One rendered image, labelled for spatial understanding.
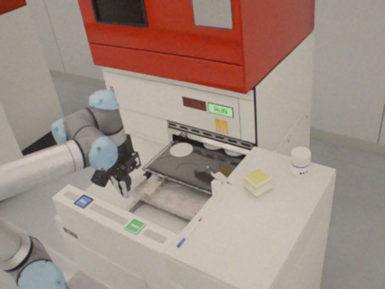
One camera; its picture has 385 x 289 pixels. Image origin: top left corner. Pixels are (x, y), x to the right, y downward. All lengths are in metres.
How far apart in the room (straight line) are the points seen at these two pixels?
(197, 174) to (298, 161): 0.43
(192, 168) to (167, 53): 0.48
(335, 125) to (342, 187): 0.57
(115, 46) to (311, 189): 1.01
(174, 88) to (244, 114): 0.34
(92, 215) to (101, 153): 0.57
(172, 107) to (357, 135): 1.83
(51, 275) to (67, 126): 0.40
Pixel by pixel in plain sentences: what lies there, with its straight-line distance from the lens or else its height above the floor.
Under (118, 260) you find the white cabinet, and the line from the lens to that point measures 1.56.
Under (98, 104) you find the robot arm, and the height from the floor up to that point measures 1.45.
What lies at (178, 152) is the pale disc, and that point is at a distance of 1.76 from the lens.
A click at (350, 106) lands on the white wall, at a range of 3.14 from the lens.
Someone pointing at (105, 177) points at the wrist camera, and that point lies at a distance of 1.14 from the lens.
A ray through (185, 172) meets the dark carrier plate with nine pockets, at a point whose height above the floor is 0.90.
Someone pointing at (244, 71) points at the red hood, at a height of 1.31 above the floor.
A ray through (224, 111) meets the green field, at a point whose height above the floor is 1.10.
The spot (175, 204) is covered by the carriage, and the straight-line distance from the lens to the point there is 1.54.
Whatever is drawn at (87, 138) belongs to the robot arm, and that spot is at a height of 1.44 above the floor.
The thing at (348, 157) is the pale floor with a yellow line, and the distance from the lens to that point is 3.22.
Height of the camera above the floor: 1.93
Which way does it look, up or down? 35 degrees down
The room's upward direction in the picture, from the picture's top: 8 degrees counter-clockwise
